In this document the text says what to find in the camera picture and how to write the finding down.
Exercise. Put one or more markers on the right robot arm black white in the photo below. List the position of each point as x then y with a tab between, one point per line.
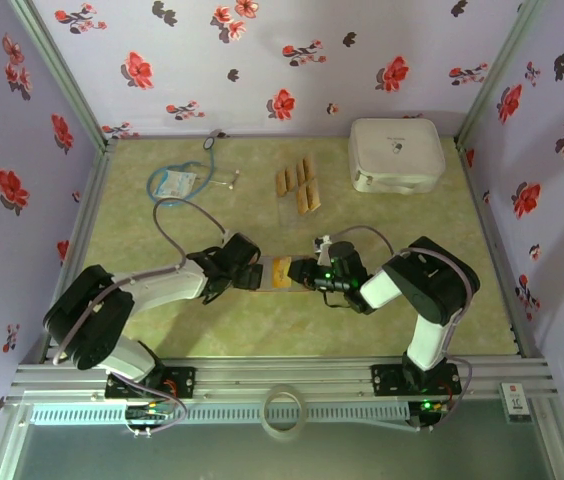
437	280

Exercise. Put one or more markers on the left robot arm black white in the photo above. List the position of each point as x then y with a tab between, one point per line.
87	315

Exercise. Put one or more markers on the white blue sealed packet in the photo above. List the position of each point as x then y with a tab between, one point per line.
174	184

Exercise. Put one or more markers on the blue tube stethoscope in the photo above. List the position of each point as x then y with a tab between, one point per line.
211	160

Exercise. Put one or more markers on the white zipped medical case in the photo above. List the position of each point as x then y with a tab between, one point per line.
394	150

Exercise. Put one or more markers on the clear tape roll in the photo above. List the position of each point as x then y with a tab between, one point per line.
284	434

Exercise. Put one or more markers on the small green circuit board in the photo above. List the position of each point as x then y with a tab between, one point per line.
429	406
149	412

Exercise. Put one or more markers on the small white red label box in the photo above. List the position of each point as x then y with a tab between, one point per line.
514	402

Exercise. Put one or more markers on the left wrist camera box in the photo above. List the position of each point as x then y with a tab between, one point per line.
227	234

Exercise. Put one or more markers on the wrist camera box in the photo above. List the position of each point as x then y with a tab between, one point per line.
227	234
322	246

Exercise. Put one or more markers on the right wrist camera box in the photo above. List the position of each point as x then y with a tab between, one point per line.
322	246

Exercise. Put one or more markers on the aluminium frame cross rail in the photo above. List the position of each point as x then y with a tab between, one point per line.
282	372

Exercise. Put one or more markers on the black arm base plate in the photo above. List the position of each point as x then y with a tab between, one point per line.
387	380
182	382

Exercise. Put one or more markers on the aluminium frame side rail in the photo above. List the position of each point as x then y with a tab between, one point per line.
479	200
91	200

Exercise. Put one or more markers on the aluminium frame upright post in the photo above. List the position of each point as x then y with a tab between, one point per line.
63	75
496	75

